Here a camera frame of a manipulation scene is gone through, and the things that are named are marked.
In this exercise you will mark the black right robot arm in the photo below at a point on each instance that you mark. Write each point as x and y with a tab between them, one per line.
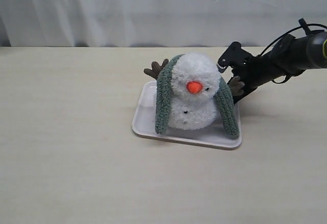
290	57

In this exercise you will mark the white plastic tray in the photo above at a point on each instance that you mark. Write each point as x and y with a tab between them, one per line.
143	125

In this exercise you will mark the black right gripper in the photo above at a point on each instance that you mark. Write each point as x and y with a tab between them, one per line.
248	73

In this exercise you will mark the white plush snowman toy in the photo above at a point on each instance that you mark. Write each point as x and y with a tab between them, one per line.
194	91

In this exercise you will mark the green fuzzy knitted scarf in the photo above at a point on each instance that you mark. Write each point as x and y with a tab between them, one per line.
163	101

